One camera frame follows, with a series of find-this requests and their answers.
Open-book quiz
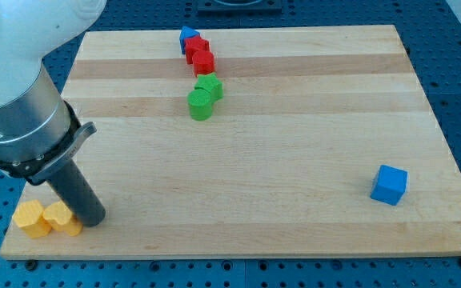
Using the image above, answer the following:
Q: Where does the blue triangle block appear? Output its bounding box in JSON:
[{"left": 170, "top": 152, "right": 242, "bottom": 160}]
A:
[{"left": 179, "top": 26, "right": 200, "bottom": 54}]

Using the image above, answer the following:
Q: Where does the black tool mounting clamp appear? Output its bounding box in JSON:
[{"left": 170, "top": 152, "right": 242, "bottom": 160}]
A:
[{"left": 0, "top": 102, "right": 97, "bottom": 186}]

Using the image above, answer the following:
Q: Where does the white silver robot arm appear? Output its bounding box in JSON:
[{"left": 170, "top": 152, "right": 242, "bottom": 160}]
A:
[{"left": 0, "top": 0, "right": 106, "bottom": 163}]

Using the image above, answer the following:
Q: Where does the yellow heart block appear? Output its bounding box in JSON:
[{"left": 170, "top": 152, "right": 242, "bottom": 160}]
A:
[{"left": 42, "top": 201, "right": 83, "bottom": 236}]

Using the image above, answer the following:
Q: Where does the light wooden board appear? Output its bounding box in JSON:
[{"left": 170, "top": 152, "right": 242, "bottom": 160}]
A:
[{"left": 0, "top": 25, "right": 461, "bottom": 260}]

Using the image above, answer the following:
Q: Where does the blue cube block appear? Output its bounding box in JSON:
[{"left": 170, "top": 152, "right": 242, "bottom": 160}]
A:
[{"left": 370, "top": 165, "right": 408, "bottom": 206}]

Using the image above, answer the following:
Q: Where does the green star block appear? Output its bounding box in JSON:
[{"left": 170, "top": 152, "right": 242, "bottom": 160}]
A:
[{"left": 194, "top": 72, "right": 223, "bottom": 102}]

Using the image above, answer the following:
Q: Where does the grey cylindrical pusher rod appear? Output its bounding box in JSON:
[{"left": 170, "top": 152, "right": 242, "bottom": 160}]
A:
[{"left": 46, "top": 160, "right": 106, "bottom": 227}]

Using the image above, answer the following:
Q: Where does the green cylinder block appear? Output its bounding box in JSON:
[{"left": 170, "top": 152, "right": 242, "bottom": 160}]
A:
[{"left": 187, "top": 90, "right": 213, "bottom": 121}]

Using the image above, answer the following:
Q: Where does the yellow hexagon block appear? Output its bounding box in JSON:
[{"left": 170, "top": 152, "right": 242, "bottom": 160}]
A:
[{"left": 13, "top": 200, "right": 52, "bottom": 238}]

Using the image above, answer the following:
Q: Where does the red cylinder block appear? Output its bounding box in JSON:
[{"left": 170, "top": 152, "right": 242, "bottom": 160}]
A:
[{"left": 192, "top": 50, "right": 215, "bottom": 76}]

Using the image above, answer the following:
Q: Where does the red star block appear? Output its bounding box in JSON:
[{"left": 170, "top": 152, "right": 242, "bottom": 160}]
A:
[{"left": 184, "top": 36, "right": 210, "bottom": 65}]

